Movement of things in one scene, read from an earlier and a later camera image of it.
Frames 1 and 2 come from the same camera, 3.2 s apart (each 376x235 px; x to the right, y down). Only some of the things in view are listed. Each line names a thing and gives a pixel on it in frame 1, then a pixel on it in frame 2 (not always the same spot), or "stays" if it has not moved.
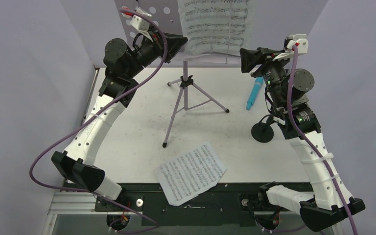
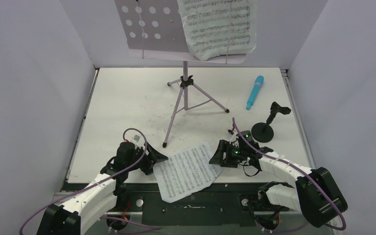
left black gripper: [174, 43] → [152, 157]
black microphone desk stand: [263, 132] stays
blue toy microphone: [256, 89] stays
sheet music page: [183, 176] stays
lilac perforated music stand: [165, 13] stays
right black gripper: [263, 62] → [225, 153]
